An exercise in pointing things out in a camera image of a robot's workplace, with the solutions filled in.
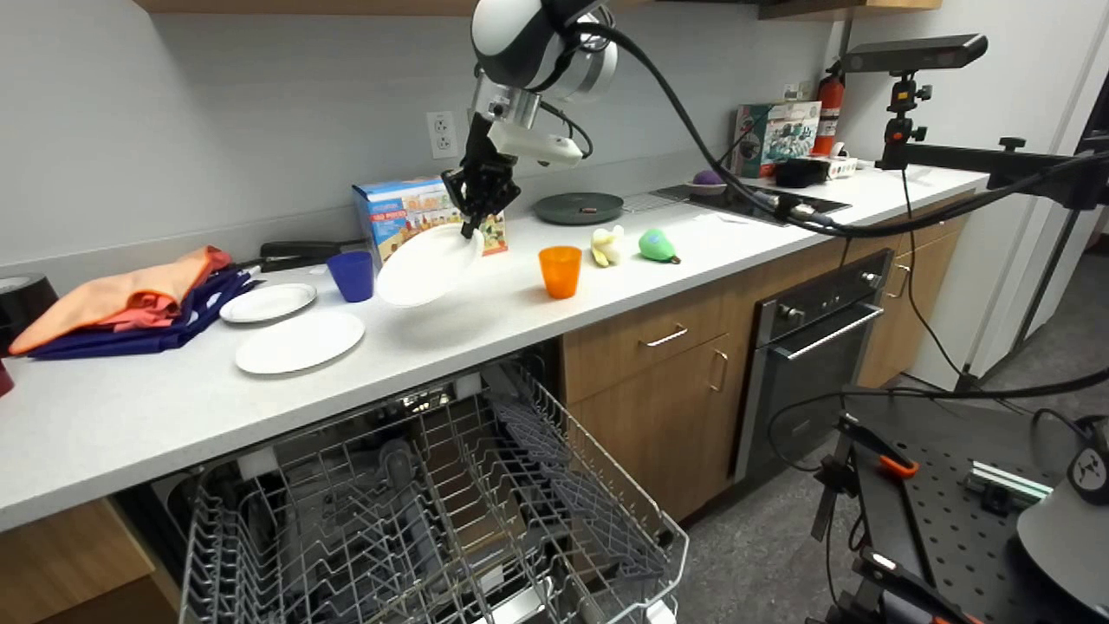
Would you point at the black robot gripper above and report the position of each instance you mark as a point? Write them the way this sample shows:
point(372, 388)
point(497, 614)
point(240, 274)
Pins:
point(483, 186)

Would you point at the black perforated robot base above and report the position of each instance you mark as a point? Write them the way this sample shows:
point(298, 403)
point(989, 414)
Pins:
point(967, 513)

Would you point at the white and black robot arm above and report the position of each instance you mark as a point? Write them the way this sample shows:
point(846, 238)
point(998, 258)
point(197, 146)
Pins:
point(526, 49)

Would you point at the dark grey round plate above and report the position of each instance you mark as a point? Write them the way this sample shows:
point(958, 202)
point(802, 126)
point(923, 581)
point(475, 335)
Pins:
point(580, 208)

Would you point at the small white plate left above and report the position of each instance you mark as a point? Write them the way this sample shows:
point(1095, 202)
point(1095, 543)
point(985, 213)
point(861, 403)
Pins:
point(269, 303)

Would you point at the metal dishwasher rack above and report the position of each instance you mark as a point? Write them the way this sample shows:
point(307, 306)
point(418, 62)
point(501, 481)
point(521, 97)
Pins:
point(475, 502)

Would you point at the black bowl on counter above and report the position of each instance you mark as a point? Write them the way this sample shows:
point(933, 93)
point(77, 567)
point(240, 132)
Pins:
point(802, 171)

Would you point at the orange plastic cup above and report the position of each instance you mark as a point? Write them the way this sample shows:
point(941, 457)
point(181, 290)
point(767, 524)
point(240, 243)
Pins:
point(558, 267)

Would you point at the colourful cardboard box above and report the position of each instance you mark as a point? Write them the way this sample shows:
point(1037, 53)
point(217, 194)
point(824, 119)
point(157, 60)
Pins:
point(400, 208)

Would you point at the pale yellow toy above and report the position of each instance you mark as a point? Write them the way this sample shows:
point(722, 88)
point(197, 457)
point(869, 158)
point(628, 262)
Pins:
point(603, 243)

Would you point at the blue plastic cup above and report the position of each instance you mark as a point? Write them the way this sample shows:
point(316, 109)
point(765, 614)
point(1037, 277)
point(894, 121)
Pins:
point(350, 274)

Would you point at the green toy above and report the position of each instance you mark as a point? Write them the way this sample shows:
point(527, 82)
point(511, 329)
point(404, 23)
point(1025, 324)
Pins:
point(653, 243)

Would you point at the purple object on stove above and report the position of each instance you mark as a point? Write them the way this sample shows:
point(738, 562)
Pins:
point(707, 183)

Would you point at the blue cloth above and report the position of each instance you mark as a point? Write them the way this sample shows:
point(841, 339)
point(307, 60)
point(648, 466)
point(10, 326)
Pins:
point(193, 316)

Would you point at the black stovetop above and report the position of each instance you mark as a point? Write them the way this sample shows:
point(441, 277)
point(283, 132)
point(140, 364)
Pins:
point(755, 202)

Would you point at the wooden cabinet door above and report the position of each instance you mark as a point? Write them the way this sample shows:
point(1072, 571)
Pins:
point(667, 423)

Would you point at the orange cloth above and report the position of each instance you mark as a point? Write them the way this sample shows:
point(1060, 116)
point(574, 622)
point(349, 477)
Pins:
point(137, 298)

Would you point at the black built-in oven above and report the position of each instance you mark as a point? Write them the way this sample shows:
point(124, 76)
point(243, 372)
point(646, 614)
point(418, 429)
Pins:
point(810, 341)

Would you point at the red fire extinguisher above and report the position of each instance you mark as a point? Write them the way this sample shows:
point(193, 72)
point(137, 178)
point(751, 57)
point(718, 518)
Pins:
point(828, 95)

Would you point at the black appliance far left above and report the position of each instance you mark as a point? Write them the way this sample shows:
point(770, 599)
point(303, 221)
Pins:
point(21, 298)

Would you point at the wall power outlet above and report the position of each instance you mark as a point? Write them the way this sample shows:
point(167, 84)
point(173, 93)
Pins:
point(441, 135)

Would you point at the wooden drawer with handle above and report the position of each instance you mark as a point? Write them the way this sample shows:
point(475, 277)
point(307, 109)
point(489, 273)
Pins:
point(628, 346)

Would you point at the boxed item by wall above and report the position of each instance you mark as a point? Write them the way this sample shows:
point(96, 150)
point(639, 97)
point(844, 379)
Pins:
point(773, 132)

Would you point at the camera on tripod mount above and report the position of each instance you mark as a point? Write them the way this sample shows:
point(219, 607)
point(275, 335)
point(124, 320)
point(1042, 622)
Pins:
point(903, 62)

